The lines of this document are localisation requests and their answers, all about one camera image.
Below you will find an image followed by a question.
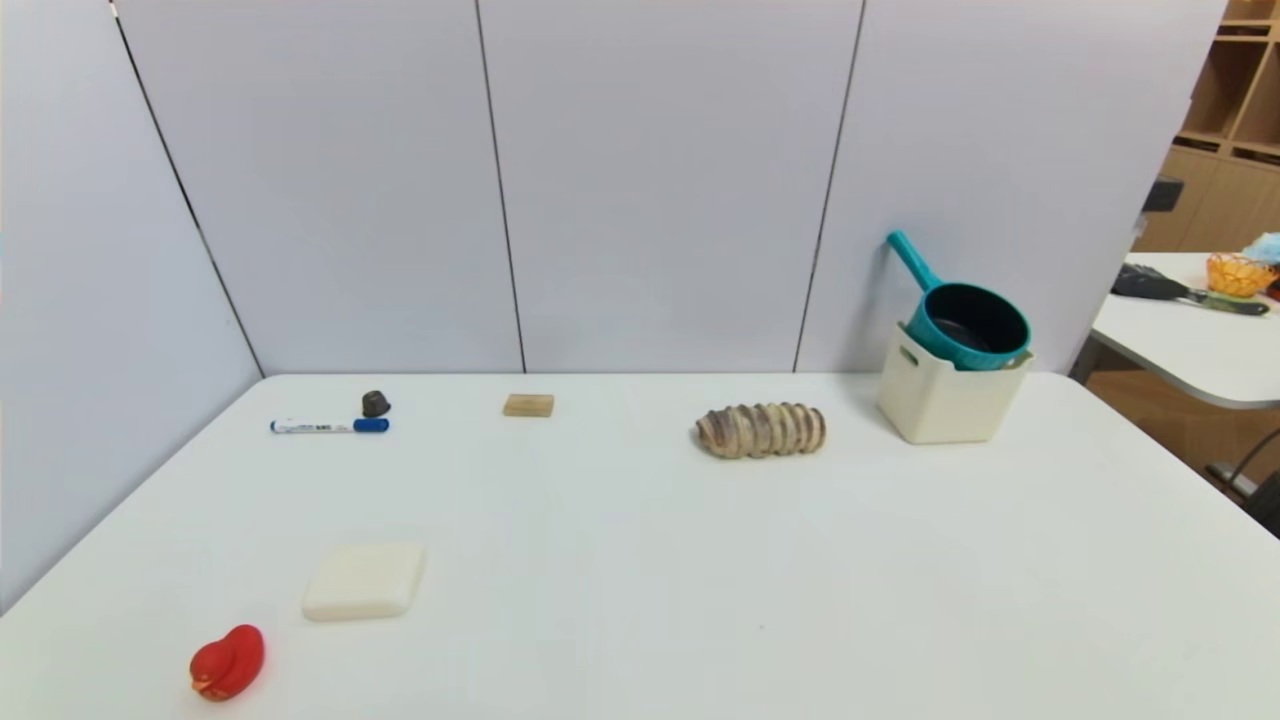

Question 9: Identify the white square soap pad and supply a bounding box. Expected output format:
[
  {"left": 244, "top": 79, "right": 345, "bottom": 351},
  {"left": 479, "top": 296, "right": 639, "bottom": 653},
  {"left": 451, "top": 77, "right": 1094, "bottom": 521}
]
[{"left": 302, "top": 540, "right": 426, "bottom": 623}]

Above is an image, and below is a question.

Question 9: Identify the cream white plastic box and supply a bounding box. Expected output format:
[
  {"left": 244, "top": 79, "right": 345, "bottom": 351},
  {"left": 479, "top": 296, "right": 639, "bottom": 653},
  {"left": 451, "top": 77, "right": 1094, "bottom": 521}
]
[{"left": 878, "top": 322, "right": 1036, "bottom": 446}]

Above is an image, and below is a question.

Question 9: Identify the teal saucepan with handle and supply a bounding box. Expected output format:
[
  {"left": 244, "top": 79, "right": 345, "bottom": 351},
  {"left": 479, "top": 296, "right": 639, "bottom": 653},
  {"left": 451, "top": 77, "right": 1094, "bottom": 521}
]
[{"left": 886, "top": 230, "right": 1033, "bottom": 373}]

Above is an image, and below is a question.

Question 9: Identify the blue white marker pen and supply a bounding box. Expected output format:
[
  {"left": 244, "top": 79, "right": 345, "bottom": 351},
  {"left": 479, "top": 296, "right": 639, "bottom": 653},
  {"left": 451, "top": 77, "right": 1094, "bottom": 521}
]
[{"left": 269, "top": 417, "right": 390, "bottom": 435}]

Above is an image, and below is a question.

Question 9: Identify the red rubber duck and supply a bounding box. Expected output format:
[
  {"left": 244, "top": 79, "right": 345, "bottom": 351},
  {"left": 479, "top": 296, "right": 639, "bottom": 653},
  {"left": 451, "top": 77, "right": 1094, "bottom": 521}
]
[{"left": 189, "top": 624, "right": 266, "bottom": 703}]

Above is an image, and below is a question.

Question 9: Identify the wooden shelf cabinet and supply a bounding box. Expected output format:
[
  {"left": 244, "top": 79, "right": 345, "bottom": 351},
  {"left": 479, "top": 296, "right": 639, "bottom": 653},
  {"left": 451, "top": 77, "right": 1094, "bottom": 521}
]
[{"left": 1133, "top": 0, "right": 1280, "bottom": 253}]

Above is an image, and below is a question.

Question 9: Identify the striped brown seashell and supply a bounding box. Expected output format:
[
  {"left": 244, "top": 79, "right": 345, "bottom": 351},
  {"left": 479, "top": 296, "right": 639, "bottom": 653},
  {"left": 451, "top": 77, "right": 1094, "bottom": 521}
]
[{"left": 695, "top": 402, "right": 828, "bottom": 460}]

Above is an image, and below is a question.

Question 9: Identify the orange wire basket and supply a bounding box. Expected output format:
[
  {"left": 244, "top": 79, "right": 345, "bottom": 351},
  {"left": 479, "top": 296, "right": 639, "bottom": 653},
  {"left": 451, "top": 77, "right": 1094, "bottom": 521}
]
[{"left": 1205, "top": 252, "right": 1279, "bottom": 299}]

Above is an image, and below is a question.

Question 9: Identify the black chair base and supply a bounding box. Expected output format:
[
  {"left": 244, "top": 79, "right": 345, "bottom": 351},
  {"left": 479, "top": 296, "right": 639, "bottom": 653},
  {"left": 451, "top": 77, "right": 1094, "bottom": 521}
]
[{"left": 1245, "top": 470, "right": 1280, "bottom": 539}]

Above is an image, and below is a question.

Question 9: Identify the white side table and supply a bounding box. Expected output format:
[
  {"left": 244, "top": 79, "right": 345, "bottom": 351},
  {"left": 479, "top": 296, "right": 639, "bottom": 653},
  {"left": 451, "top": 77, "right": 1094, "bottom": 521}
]
[{"left": 1070, "top": 252, "right": 1280, "bottom": 411}]

